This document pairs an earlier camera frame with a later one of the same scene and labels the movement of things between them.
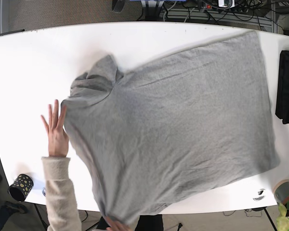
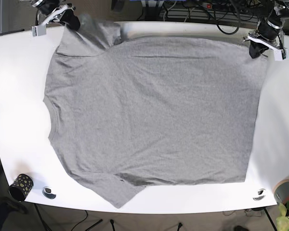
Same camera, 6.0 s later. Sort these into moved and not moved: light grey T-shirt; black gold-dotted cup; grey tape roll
Moved: light grey T-shirt
Not moved: black gold-dotted cup; grey tape roll
